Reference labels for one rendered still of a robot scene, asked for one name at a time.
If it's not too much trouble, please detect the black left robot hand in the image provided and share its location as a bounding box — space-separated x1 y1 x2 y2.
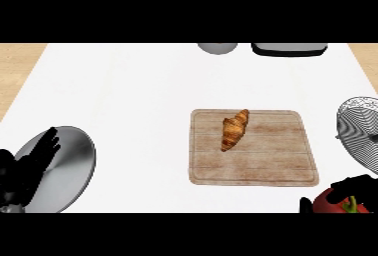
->
0 126 62 208

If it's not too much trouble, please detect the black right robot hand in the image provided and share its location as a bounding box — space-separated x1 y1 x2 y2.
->
299 174 378 214

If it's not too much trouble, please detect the red bell pepper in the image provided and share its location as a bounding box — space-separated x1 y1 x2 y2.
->
312 187 372 214

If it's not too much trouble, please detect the wooden cutting board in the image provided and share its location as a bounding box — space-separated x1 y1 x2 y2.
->
188 108 321 187

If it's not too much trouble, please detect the round silver plate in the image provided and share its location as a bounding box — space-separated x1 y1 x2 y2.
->
14 125 98 214

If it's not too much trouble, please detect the brown croissant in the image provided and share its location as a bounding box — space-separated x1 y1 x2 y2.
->
219 108 251 153

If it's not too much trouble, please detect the grey and black appliance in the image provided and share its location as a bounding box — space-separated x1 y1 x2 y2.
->
250 42 330 58

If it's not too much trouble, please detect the grey round bowl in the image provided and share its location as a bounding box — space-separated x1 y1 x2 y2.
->
197 42 239 56

